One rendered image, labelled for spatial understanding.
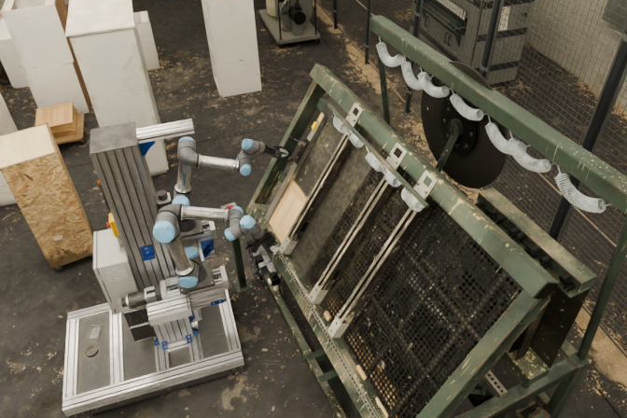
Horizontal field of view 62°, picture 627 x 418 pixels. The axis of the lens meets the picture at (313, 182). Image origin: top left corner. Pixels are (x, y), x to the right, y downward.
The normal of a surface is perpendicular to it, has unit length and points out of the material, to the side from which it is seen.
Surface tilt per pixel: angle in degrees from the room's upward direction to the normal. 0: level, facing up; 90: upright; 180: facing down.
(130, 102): 90
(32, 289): 0
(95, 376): 0
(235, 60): 90
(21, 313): 0
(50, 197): 90
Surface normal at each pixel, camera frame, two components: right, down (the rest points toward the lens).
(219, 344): -0.02, -0.77
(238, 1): 0.30, 0.61
